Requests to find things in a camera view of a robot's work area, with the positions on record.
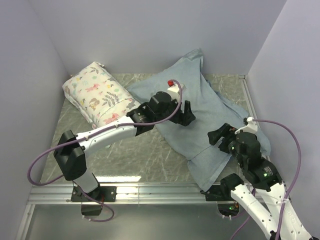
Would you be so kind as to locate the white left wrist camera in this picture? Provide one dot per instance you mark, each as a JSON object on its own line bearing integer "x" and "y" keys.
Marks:
{"x": 173, "y": 90}

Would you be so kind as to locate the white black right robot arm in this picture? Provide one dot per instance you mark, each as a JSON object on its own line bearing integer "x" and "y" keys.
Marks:
{"x": 276, "y": 217}

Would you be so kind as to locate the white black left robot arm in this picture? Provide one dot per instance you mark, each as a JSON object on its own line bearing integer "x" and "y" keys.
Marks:
{"x": 73, "y": 149}

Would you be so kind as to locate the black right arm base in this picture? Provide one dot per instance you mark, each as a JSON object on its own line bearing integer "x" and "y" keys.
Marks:
{"x": 227, "y": 207}

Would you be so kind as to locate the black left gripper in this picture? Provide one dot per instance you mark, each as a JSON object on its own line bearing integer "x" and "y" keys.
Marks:
{"x": 185, "y": 118}

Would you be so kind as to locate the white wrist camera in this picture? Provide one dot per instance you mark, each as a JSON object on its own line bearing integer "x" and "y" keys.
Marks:
{"x": 250, "y": 126}
{"x": 173, "y": 90}

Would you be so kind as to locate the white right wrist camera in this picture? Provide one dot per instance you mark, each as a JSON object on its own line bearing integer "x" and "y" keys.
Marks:
{"x": 250, "y": 126}

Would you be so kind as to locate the aluminium front rail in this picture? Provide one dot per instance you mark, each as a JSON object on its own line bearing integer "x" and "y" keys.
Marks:
{"x": 126, "y": 193}

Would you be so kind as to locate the blue fish print pillowcase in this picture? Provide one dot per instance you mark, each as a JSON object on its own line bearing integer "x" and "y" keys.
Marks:
{"x": 205, "y": 161}

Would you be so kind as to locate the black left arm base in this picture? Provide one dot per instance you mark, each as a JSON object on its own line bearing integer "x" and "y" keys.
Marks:
{"x": 93, "y": 203}

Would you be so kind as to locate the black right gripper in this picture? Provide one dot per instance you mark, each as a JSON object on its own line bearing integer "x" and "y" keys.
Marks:
{"x": 226, "y": 130}

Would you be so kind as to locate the white floral print pillow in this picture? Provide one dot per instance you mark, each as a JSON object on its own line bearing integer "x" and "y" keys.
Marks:
{"x": 99, "y": 97}

